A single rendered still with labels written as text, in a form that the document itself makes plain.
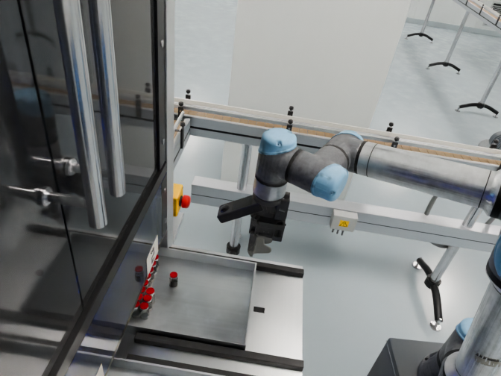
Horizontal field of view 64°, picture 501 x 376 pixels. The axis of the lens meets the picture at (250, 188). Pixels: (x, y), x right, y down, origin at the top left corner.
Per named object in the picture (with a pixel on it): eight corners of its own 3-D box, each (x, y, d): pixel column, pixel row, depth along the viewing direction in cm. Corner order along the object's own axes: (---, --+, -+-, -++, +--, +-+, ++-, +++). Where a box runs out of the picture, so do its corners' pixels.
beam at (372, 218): (190, 203, 206) (191, 184, 199) (194, 193, 212) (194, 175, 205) (498, 254, 204) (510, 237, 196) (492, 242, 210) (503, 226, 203)
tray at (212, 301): (104, 329, 95) (103, 321, 93) (140, 251, 116) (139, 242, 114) (244, 353, 95) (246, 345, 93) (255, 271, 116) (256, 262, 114)
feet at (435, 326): (429, 330, 213) (439, 315, 205) (409, 261, 253) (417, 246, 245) (443, 333, 213) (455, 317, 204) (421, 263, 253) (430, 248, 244)
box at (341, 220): (329, 228, 199) (334, 215, 194) (329, 221, 203) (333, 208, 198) (353, 232, 199) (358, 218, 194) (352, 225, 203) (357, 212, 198)
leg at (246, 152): (224, 257, 226) (237, 141, 181) (226, 245, 234) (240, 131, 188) (239, 259, 226) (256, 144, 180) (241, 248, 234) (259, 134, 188)
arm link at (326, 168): (360, 156, 82) (313, 136, 87) (338, 180, 74) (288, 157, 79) (350, 186, 87) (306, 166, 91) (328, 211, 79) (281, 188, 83)
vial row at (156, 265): (130, 318, 98) (129, 306, 96) (152, 264, 113) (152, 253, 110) (139, 319, 98) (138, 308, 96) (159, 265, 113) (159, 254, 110)
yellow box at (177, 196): (153, 213, 118) (152, 194, 114) (159, 198, 124) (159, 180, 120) (178, 217, 118) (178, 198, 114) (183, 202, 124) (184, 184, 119)
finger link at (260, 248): (268, 267, 101) (273, 241, 96) (245, 263, 102) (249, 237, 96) (268, 258, 104) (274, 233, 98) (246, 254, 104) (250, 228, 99)
